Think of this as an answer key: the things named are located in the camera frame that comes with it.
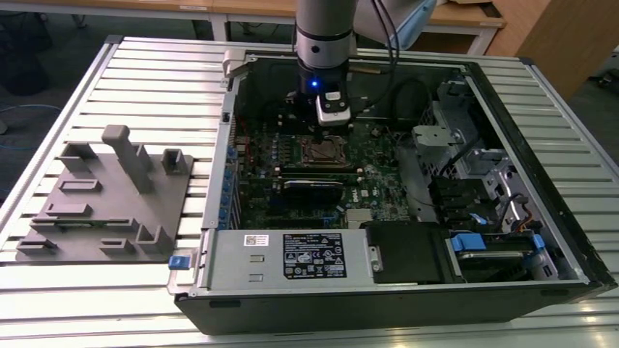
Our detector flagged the grey flat ribbon cable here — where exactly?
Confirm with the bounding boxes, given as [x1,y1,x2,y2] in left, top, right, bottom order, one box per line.
[397,144,437,222]

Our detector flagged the silver metal drive cage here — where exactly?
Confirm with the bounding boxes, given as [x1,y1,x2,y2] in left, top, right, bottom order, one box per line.
[410,81,485,175]

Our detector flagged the blue disk carrier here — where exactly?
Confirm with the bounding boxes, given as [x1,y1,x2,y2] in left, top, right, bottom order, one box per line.
[449,233,546,262]

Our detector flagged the green motherboard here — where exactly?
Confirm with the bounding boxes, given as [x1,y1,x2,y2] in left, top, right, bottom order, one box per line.
[231,119,422,231]

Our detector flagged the grey parts rack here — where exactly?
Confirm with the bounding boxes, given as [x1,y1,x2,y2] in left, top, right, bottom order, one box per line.
[15,124,195,262]

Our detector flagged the CPU socket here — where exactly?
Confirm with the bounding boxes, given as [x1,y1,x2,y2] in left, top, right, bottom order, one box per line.
[299,134,354,168]

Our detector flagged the grey case hinge handle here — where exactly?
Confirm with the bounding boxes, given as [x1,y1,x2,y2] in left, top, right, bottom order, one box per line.
[222,49,249,79]

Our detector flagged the silver CPU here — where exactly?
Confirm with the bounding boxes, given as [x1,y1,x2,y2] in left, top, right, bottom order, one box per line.
[311,143,338,160]

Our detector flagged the thin black cable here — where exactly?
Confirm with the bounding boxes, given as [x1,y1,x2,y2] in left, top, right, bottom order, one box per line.
[438,132,483,178]

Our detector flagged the metal socket cover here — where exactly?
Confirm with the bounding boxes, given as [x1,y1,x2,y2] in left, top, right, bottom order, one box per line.
[303,137,349,166]

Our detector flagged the thick black cable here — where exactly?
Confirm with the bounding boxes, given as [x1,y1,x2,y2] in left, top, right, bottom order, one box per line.
[393,78,433,123]

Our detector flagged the wooden cabinet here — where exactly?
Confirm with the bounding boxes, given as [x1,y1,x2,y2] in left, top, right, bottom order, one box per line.
[486,0,619,99]

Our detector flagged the black PC case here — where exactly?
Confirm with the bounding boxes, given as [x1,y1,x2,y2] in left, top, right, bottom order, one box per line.
[167,49,619,336]

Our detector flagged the blue floor cable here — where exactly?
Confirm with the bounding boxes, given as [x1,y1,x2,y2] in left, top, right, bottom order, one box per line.
[0,103,64,152]

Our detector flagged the black RAM slot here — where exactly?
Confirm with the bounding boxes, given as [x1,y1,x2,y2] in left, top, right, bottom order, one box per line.
[282,165,363,175]
[282,173,363,182]

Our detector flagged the black office chair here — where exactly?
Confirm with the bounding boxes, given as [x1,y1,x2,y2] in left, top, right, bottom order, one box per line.
[0,21,55,97]

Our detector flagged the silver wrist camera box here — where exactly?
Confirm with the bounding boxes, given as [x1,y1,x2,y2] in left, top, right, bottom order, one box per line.
[314,90,354,128]

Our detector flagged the wooden desk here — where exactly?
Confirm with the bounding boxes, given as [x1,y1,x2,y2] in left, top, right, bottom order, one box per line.
[213,0,509,55]
[0,0,229,41]

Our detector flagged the black graphics card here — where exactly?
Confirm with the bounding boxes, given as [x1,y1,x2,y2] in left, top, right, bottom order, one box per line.
[283,178,346,207]

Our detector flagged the silver power supply unit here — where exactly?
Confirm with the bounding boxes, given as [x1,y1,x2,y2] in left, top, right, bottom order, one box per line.
[193,228,377,291]

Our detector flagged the black disk bay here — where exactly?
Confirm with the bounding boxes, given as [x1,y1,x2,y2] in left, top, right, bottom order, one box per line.
[427,177,490,222]

